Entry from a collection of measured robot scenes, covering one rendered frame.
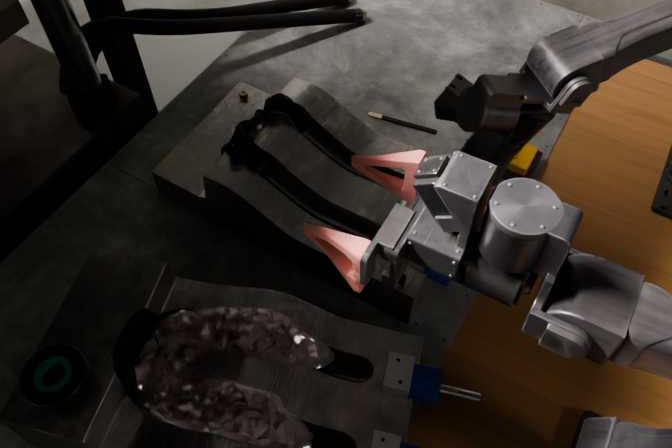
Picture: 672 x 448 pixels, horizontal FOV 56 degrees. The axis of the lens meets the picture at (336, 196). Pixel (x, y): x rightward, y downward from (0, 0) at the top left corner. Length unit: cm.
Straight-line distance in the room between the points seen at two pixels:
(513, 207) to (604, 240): 66
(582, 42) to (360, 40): 68
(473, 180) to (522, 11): 106
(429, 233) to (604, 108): 86
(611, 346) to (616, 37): 41
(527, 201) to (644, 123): 87
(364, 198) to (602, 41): 42
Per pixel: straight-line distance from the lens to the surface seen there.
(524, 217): 51
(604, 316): 57
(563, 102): 82
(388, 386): 88
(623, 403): 104
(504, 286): 58
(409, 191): 65
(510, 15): 154
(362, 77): 133
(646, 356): 59
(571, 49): 83
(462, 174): 52
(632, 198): 124
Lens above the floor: 170
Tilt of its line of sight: 53 degrees down
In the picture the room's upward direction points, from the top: straight up
